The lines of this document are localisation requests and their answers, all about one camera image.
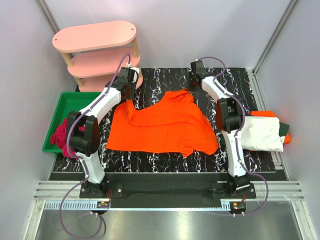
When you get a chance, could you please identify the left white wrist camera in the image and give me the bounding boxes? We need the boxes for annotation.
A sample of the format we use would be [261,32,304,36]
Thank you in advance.
[126,63,141,84]

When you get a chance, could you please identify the black marble pattern mat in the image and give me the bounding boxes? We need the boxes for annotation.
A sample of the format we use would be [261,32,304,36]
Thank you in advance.
[51,68,276,175]

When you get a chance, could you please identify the folded dark green t-shirt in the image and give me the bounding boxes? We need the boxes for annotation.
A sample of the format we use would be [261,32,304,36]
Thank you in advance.
[278,122,290,137]

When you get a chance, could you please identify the aluminium frame rail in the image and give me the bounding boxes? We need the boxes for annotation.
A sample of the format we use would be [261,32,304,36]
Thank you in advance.
[33,181,304,211]

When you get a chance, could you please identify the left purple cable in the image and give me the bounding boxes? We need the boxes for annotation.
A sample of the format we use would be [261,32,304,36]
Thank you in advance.
[59,53,133,238]

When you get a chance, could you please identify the pink three-tier shelf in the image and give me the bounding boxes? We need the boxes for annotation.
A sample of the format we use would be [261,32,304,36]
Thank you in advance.
[52,20,141,92]

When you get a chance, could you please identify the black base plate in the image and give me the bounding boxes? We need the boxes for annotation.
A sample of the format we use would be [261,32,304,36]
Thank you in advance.
[79,172,256,200]

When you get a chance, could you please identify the folded orange t-shirt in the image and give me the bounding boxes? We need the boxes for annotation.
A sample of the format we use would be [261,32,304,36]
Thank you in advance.
[249,110,291,144]

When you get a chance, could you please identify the purple cable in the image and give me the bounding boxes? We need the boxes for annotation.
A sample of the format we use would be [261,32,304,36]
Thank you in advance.
[59,53,133,238]
[196,56,270,216]

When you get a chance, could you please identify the orange connector box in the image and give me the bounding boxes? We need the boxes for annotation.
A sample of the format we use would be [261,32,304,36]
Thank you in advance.
[230,201,247,215]
[96,200,111,209]

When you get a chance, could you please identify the green plastic bin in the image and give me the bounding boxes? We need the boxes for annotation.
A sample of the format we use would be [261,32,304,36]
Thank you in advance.
[42,92,100,154]

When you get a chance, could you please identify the crumpled red t-shirt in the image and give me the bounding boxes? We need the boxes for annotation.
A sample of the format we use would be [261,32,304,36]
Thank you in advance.
[49,118,76,158]

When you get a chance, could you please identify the right orange connector box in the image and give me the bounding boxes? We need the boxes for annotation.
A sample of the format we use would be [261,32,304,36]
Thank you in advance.
[230,201,247,215]

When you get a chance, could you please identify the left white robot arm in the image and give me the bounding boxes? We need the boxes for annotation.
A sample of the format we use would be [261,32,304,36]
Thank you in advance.
[66,66,141,196]

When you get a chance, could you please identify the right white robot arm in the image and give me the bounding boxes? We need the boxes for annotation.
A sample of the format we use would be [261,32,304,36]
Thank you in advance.
[189,58,250,194]

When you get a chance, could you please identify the orange t-shirt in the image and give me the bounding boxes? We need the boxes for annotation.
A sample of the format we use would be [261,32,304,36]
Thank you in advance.
[106,89,219,157]
[249,110,291,144]

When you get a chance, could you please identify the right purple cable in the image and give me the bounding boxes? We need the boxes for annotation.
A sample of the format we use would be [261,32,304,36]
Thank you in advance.
[196,56,270,216]

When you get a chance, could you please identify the left orange connector box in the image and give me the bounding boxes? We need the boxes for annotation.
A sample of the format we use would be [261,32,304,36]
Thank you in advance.
[96,200,111,209]

